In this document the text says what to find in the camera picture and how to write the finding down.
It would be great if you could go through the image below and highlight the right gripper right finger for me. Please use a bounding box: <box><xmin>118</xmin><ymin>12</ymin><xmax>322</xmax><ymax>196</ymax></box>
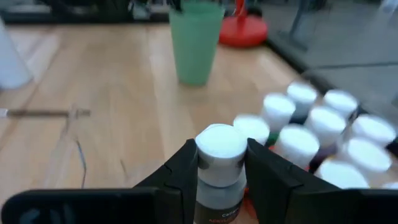
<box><xmin>246</xmin><ymin>138</ymin><xmax>398</xmax><ymax>224</ymax></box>

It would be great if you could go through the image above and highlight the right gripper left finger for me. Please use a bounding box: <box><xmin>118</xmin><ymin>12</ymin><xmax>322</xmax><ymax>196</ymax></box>
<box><xmin>1</xmin><ymin>138</ymin><xmax>199</xmax><ymax>224</ymax></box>

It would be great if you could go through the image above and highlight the blue paint bottle white cap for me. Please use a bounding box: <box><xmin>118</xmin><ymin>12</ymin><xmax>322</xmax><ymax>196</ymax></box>
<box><xmin>313</xmin><ymin>159</ymin><xmax>371</xmax><ymax>190</ymax></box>

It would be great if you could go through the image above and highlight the clear plastic bin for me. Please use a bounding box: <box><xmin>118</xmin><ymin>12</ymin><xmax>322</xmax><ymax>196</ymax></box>
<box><xmin>43</xmin><ymin>73</ymin><xmax>398</xmax><ymax>224</ymax></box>

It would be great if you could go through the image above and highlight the red paint bottle white cap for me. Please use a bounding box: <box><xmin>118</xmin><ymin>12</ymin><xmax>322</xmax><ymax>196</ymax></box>
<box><xmin>275</xmin><ymin>124</ymin><xmax>320</xmax><ymax>171</ymax></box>

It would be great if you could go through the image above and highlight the purple paint bottle white cap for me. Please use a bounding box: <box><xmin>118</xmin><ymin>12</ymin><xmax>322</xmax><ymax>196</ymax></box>
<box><xmin>304</xmin><ymin>106</ymin><xmax>347</xmax><ymax>162</ymax></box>

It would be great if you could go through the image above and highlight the orange paint bottle white cap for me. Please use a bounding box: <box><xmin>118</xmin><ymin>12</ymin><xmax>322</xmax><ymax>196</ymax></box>
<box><xmin>233</xmin><ymin>114</ymin><xmax>271</xmax><ymax>147</ymax></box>

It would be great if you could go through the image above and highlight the green paint bottle white cap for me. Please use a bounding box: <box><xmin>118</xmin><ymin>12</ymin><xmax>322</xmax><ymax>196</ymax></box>
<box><xmin>262</xmin><ymin>92</ymin><xmax>297</xmax><ymax>144</ymax></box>

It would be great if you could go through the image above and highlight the grey paint bottle white cap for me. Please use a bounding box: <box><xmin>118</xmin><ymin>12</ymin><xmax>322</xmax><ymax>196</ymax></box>
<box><xmin>193</xmin><ymin>123</ymin><xmax>249</xmax><ymax>224</ymax></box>

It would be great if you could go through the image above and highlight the dark green paint bottle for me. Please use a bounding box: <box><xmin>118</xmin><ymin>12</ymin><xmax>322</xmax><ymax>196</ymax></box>
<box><xmin>322</xmin><ymin>89</ymin><xmax>359</xmax><ymax>121</ymax></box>

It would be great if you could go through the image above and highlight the black paint bottle white cap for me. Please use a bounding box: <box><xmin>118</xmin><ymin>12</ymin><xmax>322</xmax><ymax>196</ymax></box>
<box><xmin>285</xmin><ymin>81</ymin><xmax>318</xmax><ymax>124</ymax></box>

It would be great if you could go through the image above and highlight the black paintbrush silver ferrule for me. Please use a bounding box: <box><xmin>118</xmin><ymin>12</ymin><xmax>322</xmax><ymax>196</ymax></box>
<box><xmin>0</xmin><ymin>107</ymin><xmax>91</xmax><ymax>119</ymax></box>

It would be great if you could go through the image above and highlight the large white paint bottle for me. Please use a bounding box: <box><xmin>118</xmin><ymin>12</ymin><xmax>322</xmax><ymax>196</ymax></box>
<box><xmin>0</xmin><ymin>18</ymin><xmax>34</xmax><ymax>90</ymax></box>

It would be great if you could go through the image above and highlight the light green plastic cup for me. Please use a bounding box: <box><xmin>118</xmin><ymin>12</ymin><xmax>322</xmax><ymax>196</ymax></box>
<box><xmin>169</xmin><ymin>0</ymin><xmax>225</xmax><ymax>87</ymax></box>

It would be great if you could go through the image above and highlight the red desk lamp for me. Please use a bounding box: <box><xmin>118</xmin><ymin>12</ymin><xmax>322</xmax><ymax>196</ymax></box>
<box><xmin>218</xmin><ymin>0</ymin><xmax>269</xmax><ymax>49</ymax></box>

